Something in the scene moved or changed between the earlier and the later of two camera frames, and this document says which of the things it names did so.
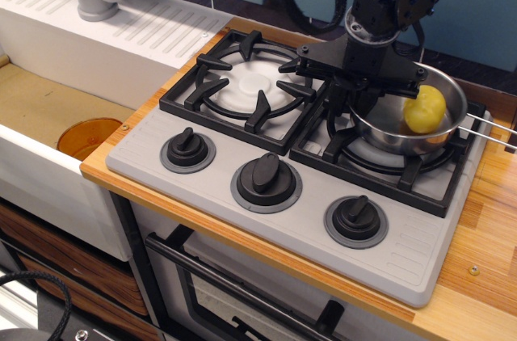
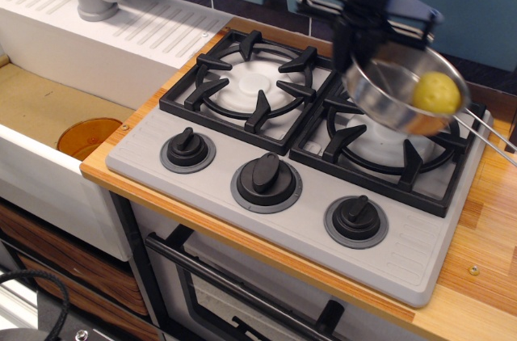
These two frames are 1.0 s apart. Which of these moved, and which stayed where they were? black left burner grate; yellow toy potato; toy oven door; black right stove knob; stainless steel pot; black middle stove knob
Moved: stainless steel pot; yellow toy potato
Stayed: black right stove knob; black left burner grate; black middle stove knob; toy oven door
